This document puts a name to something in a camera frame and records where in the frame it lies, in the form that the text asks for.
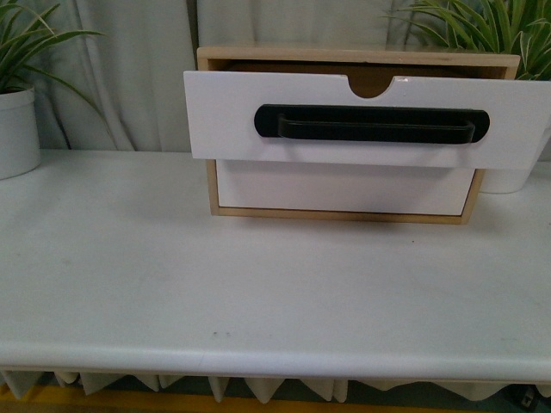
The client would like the white pleated table skirt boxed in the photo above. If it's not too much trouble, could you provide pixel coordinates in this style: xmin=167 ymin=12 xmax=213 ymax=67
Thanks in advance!
xmin=1 ymin=368 xmax=550 ymax=410

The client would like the left green spider plant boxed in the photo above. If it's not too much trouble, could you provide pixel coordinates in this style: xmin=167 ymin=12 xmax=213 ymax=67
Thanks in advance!
xmin=1 ymin=1 xmax=105 ymax=120

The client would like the wooden drawer cabinet frame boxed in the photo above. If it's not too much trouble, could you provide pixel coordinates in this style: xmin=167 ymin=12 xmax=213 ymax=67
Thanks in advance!
xmin=197 ymin=46 xmax=519 ymax=224

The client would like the black drawer handle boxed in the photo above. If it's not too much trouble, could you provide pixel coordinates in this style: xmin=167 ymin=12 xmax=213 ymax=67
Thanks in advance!
xmin=254 ymin=104 xmax=490 ymax=145

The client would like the green spider plant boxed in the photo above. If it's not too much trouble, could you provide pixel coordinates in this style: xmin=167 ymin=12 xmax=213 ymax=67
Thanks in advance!
xmin=389 ymin=1 xmax=550 ymax=81
xmin=1 ymin=1 xmax=105 ymax=120

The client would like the white drawer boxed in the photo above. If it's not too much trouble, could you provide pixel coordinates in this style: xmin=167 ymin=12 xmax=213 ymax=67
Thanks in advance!
xmin=216 ymin=160 xmax=474 ymax=216
xmin=183 ymin=71 xmax=550 ymax=170

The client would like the right green spider plant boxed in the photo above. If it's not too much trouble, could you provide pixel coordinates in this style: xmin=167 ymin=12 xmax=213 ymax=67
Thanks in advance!
xmin=389 ymin=1 xmax=550 ymax=81

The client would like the left white plant pot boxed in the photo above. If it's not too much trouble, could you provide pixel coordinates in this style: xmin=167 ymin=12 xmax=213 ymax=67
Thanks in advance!
xmin=0 ymin=88 xmax=41 ymax=180

